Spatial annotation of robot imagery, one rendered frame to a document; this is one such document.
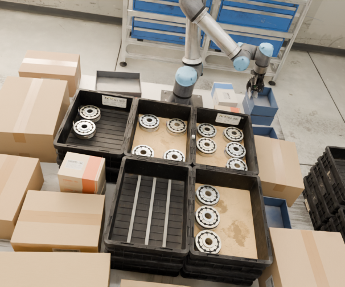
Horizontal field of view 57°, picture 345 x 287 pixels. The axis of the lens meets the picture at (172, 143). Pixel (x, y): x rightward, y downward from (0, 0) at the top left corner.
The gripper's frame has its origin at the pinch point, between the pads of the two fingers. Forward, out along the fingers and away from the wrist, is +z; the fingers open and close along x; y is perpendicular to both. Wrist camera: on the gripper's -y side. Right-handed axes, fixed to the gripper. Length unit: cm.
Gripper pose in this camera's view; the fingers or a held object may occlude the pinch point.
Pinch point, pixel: (250, 96)
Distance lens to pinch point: 202.4
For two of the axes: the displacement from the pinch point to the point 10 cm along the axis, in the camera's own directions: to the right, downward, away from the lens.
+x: 10.0, 0.6, 0.2
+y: -0.3, 7.3, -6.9
